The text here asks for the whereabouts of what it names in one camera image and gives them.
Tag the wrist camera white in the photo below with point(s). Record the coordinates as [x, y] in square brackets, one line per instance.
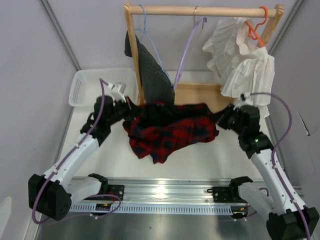
[117, 91]
[246, 99]

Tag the purple hanger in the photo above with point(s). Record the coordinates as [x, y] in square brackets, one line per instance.
[188, 50]

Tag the white pleated garment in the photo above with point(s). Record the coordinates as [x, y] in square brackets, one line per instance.
[241, 66]

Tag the red plaid skirt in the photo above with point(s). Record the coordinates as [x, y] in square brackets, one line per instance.
[158, 130]

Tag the white plastic basket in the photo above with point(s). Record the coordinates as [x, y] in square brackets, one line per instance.
[85, 87]

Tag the wooden clothes rack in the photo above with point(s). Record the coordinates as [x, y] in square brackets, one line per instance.
[192, 92]

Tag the aluminium mounting rail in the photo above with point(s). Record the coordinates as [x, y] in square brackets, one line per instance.
[168, 190]

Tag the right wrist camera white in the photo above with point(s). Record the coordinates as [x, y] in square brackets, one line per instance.
[246, 99]

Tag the grey dotted garment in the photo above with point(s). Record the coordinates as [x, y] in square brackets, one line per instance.
[157, 87]

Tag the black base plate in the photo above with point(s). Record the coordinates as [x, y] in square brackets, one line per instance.
[117, 190]
[222, 194]

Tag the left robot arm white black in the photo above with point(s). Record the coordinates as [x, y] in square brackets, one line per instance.
[52, 193]

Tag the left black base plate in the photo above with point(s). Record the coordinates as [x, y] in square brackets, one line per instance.
[117, 190]

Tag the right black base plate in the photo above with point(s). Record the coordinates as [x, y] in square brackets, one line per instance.
[222, 194]

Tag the white slotted cable duct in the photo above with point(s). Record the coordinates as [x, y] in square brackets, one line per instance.
[170, 209]

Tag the orange hanger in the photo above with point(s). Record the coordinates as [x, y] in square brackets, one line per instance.
[252, 31]

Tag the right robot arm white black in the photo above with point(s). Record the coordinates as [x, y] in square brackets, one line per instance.
[286, 215]

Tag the light blue hanger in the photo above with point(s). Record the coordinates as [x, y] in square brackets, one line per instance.
[146, 32]

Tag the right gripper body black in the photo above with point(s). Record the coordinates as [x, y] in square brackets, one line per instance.
[229, 120]

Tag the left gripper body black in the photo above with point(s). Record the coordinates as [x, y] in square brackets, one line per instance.
[122, 111]

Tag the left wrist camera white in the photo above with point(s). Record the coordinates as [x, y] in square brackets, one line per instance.
[117, 91]

